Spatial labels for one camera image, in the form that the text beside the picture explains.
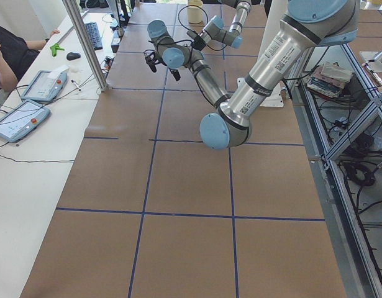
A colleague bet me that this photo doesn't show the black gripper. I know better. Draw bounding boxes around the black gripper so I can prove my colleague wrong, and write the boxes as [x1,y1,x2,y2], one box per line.
[168,65,181,81]

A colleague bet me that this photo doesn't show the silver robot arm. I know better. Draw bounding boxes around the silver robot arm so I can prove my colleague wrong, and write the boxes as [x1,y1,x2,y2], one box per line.
[145,1,360,150]
[194,0,265,49]

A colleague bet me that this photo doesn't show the cream ceramic jar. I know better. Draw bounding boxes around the cream ceramic jar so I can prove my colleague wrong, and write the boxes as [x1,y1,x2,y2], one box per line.
[187,0,203,24]

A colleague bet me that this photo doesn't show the black keyboard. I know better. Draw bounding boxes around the black keyboard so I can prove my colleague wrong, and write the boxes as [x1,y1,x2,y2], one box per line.
[84,22,103,50]

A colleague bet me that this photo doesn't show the black computer mouse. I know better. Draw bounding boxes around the black computer mouse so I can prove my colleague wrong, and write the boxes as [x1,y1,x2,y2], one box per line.
[66,52,81,61]

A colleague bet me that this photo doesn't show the green plastic clamp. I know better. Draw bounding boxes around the green plastic clamp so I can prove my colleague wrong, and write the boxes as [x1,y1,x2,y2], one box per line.
[50,43,65,57]

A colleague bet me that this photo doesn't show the far teach pendant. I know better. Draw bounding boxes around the far teach pendant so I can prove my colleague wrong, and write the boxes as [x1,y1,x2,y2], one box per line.
[20,70,68,104]

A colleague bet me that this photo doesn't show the teach pendant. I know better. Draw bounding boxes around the teach pendant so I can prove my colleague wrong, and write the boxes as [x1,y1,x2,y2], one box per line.
[0,99,51,143]
[20,70,68,104]

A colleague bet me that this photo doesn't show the stack of books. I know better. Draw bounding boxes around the stack of books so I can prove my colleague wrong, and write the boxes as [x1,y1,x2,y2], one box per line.
[306,62,353,99]

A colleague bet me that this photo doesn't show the near teach pendant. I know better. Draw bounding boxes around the near teach pendant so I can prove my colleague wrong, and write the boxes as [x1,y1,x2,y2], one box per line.
[0,99,51,143]

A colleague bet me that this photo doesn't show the seated person in black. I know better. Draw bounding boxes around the seated person in black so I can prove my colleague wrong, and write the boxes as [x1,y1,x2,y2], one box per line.
[0,26,48,92]

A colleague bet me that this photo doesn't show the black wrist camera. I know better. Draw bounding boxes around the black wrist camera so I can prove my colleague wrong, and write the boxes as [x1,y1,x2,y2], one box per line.
[143,51,160,73]
[187,29,206,51]

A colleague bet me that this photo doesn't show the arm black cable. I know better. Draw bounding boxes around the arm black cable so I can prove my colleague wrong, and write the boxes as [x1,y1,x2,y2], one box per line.
[145,38,194,58]

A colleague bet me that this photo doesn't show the white camera pole base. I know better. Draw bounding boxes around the white camera pole base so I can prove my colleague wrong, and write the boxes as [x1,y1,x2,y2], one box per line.
[239,0,288,114]

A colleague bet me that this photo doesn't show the aluminium frame post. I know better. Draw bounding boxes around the aluminium frame post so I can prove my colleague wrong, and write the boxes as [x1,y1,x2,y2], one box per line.
[62,0,108,92]

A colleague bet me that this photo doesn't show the aluminium frame rack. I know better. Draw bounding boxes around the aluminium frame rack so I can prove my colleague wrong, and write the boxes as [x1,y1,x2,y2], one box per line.
[288,45,382,297]

